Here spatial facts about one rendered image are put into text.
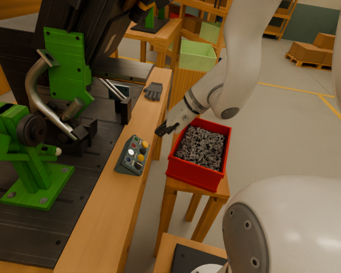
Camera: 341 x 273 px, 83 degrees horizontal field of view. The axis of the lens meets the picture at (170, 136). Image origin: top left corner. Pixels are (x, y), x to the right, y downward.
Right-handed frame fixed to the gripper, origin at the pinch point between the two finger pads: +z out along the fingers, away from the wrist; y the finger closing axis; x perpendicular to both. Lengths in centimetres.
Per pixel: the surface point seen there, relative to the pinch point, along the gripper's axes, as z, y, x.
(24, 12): 25, 44, 72
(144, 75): -4.2, 16.8, 15.2
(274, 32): -129, 828, -317
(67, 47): -0.5, 4.0, 38.0
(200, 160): 0.7, 1.4, -21.2
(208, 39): 2, 281, -45
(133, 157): 9.9, -8.3, 2.3
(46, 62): 5.4, -0.3, 39.7
